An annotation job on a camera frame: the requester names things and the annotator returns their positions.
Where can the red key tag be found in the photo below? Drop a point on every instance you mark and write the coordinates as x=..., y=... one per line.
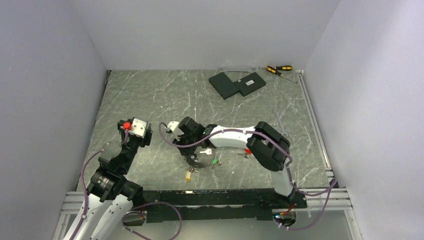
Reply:
x=246, y=154

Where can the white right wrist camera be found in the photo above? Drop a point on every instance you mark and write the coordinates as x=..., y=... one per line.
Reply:
x=173, y=128

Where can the yellow key tag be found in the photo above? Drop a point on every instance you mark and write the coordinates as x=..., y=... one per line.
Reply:
x=188, y=175

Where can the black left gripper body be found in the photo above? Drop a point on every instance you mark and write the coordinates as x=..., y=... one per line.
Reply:
x=133, y=142

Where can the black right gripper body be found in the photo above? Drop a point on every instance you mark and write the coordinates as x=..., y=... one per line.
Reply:
x=185, y=140

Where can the long silver wrench at wall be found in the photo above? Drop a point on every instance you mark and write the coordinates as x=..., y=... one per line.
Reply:
x=237, y=70

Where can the silver wrench on table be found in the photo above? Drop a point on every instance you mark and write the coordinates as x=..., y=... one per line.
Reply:
x=280, y=124

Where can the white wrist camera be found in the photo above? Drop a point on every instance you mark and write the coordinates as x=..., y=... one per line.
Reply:
x=136, y=127
x=173, y=128

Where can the round metal key organizer disc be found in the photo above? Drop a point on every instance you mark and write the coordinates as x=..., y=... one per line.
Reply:
x=200, y=161

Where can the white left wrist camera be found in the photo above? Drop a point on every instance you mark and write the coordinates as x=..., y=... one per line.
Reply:
x=136, y=127

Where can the small black flat box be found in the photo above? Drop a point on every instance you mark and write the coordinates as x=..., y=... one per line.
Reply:
x=250, y=83

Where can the large black flat box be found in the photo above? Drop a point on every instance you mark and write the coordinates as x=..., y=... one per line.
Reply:
x=225, y=87

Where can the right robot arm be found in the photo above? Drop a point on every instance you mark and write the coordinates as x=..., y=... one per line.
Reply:
x=267, y=145

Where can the yellow black screwdriver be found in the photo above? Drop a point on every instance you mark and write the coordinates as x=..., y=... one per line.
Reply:
x=280, y=74
x=278, y=68

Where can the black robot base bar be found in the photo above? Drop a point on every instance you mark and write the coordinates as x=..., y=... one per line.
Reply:
x=216, y=204

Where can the yellow black screwdriver front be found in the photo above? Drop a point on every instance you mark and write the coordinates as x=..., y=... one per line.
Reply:
x=280, y=74

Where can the yellow black screwdriver rear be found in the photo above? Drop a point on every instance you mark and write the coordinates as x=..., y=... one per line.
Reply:
x=278, y=68

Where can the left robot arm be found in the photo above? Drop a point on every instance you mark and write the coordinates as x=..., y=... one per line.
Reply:
x=109, y=195

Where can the silver key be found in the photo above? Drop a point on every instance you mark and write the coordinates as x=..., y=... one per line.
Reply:
x=206, y=152

